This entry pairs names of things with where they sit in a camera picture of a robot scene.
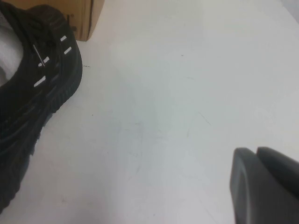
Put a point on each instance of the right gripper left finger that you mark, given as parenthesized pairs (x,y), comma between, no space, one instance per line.
(245,186)

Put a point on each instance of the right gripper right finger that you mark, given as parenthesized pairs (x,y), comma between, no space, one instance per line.
(282,186)

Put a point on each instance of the black sneaker with white dashes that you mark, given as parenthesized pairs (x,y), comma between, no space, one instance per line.
(58,77)

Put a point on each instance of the brown cardboard shoe box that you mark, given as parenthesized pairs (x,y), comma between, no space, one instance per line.
(84,18)

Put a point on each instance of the white paper shoe stuffing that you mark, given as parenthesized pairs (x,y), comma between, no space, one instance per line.
(9,51)

